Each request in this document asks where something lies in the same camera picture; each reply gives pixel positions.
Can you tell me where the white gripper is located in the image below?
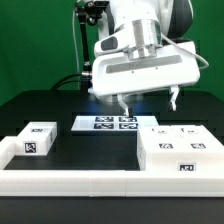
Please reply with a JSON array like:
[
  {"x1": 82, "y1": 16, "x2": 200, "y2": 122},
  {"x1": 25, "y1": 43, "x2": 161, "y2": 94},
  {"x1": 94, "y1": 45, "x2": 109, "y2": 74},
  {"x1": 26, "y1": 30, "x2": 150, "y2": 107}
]
[{"x1": 92, "y1": 19, "x2": 200, "y2": 118}]

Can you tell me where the white cabinet body box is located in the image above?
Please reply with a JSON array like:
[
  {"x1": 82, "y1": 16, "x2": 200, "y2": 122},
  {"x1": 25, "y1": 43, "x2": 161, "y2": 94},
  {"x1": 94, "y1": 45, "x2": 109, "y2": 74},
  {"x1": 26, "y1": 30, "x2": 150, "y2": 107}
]
[{"x1": 137, "y1": 133, "x2": 224, "y2": 172}]

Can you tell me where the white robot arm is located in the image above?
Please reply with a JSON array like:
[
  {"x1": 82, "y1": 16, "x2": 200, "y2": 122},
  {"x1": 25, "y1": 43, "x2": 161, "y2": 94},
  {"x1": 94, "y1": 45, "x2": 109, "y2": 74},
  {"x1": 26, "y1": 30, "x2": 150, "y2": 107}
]
[{"x1": 92, "y1": 0, "x2": 200, "y2": 117}]

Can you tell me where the white cabinet top block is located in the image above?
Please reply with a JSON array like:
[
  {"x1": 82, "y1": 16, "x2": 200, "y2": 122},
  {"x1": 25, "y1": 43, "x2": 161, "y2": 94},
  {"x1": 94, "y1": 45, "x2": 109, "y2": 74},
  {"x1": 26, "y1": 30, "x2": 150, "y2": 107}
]
[{"x1": 15, "y1": 122, "x2": 57, "y2": 156}]

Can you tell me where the white U-shaped fence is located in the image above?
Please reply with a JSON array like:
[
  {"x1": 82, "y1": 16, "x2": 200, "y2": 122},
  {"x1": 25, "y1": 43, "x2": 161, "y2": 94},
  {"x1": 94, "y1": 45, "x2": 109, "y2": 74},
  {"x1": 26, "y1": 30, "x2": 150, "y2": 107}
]
[{"x1": 0, "y1": 136, "x2": 224, "y2": 197}]

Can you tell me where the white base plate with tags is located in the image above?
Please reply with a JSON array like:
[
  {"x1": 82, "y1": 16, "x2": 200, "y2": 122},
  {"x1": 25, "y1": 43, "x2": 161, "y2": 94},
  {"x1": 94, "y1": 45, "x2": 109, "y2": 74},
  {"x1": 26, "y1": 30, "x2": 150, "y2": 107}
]
[{"x1": 71, "y1": 115, "x2": 158, "y2": 131}]

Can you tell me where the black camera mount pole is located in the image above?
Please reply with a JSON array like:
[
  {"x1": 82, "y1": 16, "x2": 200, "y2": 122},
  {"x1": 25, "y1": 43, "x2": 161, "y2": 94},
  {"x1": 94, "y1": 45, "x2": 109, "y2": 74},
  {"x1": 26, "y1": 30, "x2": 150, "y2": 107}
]
[{"x1": 74, "y1": 0, "x2": 109, "y2": 77}]

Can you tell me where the white thin cable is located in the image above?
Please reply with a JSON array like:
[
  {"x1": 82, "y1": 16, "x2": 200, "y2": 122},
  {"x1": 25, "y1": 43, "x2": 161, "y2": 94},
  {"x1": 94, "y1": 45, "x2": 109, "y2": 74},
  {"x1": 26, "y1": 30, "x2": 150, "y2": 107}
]
[{"x1": 71, "y1": 0, "x2": 83, "y2": 90}]

